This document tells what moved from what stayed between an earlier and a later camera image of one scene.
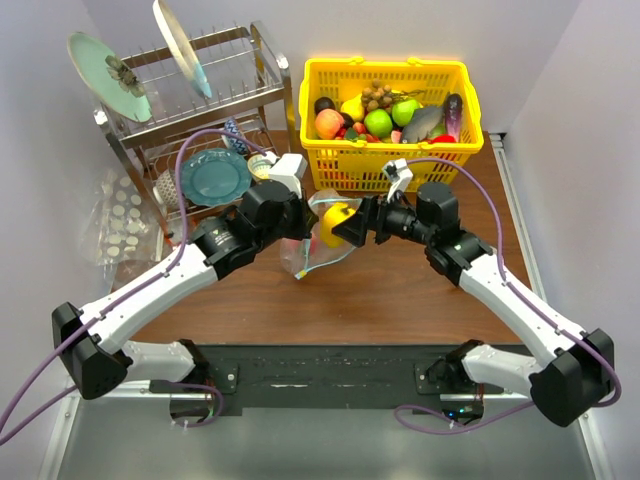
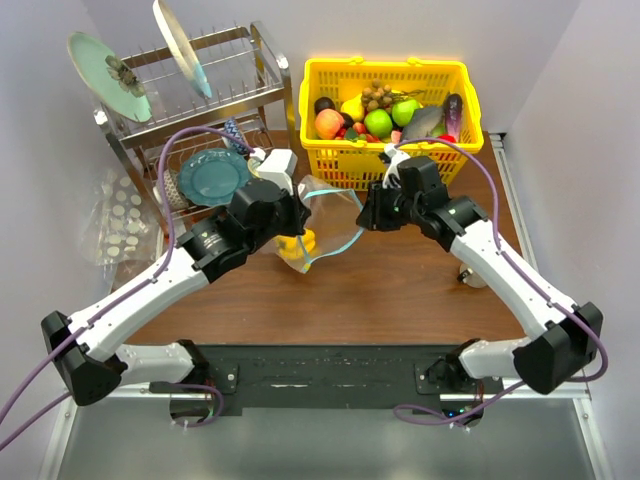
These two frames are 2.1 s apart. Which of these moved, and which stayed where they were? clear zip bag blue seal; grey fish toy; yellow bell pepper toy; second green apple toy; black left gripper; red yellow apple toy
Moved: yellow bell pepper toy; clear zip bag blue seal
Stayed: grey fish toy; black left gripper; second green apple toy; red yellow apple toy
